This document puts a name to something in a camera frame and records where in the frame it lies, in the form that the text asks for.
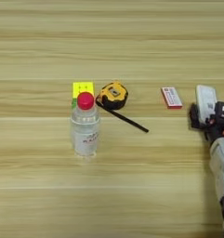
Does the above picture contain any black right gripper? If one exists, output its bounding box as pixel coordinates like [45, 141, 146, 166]
[188, 102, 224, 144]

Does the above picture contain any white rectangular device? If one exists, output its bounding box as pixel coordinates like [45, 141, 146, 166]
[195, 84, 218, 125]

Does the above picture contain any small red white box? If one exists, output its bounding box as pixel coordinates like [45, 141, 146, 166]
[160, 86, 183, 110]

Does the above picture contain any yellow black tape measure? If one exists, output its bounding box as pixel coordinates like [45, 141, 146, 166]
[95, 81, 150, 134]

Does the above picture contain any clear bottle with red cap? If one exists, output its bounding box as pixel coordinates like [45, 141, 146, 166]
[70, 91, 101, 158]

